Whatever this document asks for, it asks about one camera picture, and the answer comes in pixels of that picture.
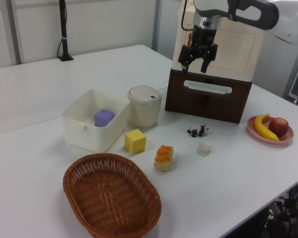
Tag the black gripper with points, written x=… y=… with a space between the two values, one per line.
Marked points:
x=203 y=37

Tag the toy bread with orange topping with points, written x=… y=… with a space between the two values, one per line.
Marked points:
x=164 y=158

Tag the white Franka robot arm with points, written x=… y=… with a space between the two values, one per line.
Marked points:
x=288 y=24

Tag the brown wicker basket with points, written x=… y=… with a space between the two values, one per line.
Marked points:
x=109 y=198

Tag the orange latch strip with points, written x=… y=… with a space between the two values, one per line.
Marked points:
x=189 y=38

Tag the cream plastic storage box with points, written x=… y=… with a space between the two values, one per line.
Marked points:
x=238 y=49

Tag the dark brown wooden drawer box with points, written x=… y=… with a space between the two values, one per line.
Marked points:
x=213 y=106

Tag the toy panda figure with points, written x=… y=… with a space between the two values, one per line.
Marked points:
x=198 y=130

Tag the cream lidded trash can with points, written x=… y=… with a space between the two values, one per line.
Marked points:
x=144 y=109

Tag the crumpled white paper ball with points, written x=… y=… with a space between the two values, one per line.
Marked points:
x=204 y=148

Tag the yellow toy banana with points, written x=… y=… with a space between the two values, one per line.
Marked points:
x=260 y=127

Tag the yellow cube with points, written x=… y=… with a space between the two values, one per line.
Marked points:
x=135 y=141

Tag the red toy apple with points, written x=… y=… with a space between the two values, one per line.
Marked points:
x=278 y=126

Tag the purple cube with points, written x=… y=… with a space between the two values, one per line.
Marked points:
x=103 y=118

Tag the pink plate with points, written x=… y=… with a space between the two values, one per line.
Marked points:
x=288 y=138

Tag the white open plastic bin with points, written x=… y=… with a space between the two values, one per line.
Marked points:
x=89 y=138

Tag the black pole stand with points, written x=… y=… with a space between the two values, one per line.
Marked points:
x=63 y=29

